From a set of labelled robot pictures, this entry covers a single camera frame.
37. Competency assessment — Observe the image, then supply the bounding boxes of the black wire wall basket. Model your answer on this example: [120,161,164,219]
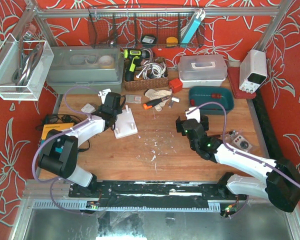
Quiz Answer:
[87,4,205,49]

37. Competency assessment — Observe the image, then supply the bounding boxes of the orange teal power box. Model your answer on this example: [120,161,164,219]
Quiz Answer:
[41,122,75,144]

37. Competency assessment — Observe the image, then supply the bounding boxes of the red mat under supply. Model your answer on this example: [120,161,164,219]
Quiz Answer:
[227,67,257,100]

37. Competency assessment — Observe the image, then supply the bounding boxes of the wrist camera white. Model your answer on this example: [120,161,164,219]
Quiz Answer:
[185,107,201,123]
[98,88,111,104]

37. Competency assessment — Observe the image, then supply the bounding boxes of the bagged electronic module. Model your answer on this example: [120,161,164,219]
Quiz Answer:
[226,130,253,153]

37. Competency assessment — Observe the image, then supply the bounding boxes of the white peg fixture board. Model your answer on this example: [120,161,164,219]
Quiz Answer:
[114,104,138,139]

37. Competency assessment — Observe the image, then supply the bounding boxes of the white plug adapter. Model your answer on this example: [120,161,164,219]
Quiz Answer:
[81,103,96,114]

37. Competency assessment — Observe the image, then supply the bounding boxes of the black orange screwdriver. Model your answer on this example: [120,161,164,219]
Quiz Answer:
[143,95,171,110]

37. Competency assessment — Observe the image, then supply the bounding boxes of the grey plastic storage box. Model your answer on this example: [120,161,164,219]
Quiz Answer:
[46,46,124,95]

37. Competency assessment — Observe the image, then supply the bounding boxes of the white bench power supply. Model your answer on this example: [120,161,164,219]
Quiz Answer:
[238,49,267,94]

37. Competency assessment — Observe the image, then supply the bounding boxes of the white clear lidded case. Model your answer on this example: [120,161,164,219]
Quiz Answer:
[178,54,228,88]

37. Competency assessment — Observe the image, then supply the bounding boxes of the clear small parts packet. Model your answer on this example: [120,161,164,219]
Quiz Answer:
[125,94,142,104]

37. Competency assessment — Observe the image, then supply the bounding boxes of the blue white booklet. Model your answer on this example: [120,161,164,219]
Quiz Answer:
[179,8,206,47]

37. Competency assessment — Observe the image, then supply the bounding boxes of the white cables in basket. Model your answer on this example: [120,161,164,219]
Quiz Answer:
[136,62,167,80]

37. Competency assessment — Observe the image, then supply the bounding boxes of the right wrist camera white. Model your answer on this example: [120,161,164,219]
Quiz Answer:
[185,107,201,123]

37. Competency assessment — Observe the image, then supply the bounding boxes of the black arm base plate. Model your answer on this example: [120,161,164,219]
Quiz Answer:
[68,180,247,209]

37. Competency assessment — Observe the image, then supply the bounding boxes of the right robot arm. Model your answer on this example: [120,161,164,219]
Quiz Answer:
[175,118,300,213]

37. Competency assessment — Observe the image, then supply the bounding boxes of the green black cordless drill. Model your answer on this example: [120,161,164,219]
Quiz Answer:
[123,48,152,82]

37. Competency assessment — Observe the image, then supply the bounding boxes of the teal plastic tray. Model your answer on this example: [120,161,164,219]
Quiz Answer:
[188,86,235,115]

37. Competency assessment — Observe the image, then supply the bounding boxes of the clear acrylic hanging bin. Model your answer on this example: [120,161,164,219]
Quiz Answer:
[0,34,54,101]

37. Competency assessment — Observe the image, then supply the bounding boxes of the small metal bracket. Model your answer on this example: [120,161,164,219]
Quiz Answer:
[168,96,180,108]

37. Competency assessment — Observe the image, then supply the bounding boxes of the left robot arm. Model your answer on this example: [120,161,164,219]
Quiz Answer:
[31,92,201,191]

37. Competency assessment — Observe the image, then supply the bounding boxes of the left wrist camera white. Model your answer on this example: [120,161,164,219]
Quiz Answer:
[98,88,111,104]

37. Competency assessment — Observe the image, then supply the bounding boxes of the beige work glove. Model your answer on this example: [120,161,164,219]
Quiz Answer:
[144,89,172,112]

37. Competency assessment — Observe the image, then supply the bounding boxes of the wicker basket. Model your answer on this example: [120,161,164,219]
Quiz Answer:
[122,57,169,91]

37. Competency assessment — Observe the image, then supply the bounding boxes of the small red box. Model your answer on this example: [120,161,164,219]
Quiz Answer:
[168,78,183,94]

